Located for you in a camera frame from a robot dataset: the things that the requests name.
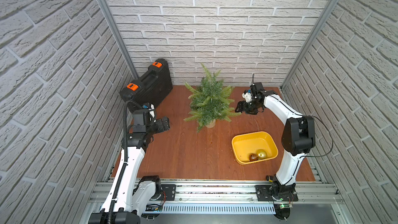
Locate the shiny gold ball ornament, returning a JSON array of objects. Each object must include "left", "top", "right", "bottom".
[{"left": 256, "top": 149, "right": 268, "bottom": 160}]

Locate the beige tree pot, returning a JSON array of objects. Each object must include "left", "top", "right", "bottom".
[{"left": 206, "top": 119, "right": 216, "bottom": 128}]

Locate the aluminium mounting rail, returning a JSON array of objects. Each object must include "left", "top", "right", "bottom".
[{"left": 149, "top": 179, "right": 346, "bottom": 215}]

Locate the yellow plastic tray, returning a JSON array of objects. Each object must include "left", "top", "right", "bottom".
[{"left": 231, "top": 131, "right": 278, "bottom": 165}]

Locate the small green christmas tree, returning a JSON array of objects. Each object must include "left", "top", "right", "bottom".
[{"left": 184, "top": 64, "right": 241, "bottom": 132}]

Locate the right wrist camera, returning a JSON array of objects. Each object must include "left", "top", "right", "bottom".
[{"left": 242, "top": 90, "right": 253, "bottom": 103}]

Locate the copper brown ball ornament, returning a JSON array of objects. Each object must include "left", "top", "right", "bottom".
[{"left": 249, "top": 153, "right": 259, "bottom": 162}]

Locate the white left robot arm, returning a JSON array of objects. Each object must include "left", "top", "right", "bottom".
[{"left": 88, "top": 105, "right": 170, "bottom": 224}]

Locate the black plastic tool case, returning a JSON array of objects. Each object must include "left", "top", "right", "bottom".
[{"left": 120, "top": 59, "right": 173, "bottom": 112}]

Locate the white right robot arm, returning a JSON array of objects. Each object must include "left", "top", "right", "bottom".
[{"left": 235, "top": 90, "right": 316, "bottom": 200}]

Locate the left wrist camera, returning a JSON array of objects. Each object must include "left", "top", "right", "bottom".
[{"left": 142, "top": 103, "right": 156, "bottom": 119}]

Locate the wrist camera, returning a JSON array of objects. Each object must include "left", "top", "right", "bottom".
[
  {"left": 242, "top": 90, "right": 253, "bottom": 103},
  {"left": 142, "top": 103, "right": 156, "bottom": 119}
]

